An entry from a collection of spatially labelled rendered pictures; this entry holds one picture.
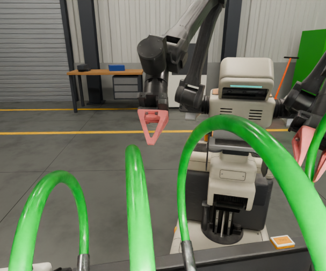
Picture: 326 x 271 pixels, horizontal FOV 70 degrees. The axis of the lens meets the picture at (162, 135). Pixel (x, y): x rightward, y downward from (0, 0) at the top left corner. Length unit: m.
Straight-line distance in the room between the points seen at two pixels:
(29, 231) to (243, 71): 0.92
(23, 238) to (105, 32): 6.41
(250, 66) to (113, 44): 5.66
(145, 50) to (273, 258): 0.60
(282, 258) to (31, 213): 0.65
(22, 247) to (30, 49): 6.93
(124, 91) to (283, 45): 4.37
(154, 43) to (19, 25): 6.71
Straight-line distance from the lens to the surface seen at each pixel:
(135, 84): 5.22
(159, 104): 0.49
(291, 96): 0.99
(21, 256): 0.20
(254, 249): 0.70
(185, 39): 0.63
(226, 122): 0.19
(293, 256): 0.76
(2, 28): 7.37
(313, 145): 0.46
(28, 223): 0.20
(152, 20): 6.45
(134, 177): 0.16
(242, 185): 1.21
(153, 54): 0.50
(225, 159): 1.19
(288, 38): 7.32
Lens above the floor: 1.44
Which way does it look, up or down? 21 degrees down
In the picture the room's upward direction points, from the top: straight up
